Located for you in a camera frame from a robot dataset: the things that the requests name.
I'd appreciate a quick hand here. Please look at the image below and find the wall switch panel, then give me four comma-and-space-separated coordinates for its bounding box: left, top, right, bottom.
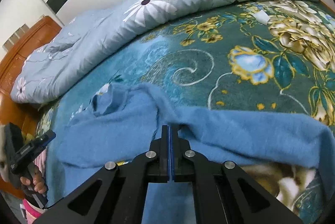
2, 24, 29, 53

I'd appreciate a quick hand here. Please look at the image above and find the orange wooden headboard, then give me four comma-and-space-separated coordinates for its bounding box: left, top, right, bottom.
0, 15, 63, 200

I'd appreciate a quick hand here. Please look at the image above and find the grey-blue daisy quilt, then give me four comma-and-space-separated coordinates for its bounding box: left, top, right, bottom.
10, 0, 321, 104

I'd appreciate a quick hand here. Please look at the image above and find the person's left hand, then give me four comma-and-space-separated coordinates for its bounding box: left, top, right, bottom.
20, 164, 47, 194

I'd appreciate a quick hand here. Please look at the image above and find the teal floral bed blanket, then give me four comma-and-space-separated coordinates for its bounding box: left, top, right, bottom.
35, 0, 335, 224

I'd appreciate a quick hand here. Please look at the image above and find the blue fleece sweater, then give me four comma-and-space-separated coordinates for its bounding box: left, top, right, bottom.
46, 82, 335, 224

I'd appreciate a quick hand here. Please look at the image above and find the pink sleeve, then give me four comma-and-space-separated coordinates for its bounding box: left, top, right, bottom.
20, 149, 47, 223

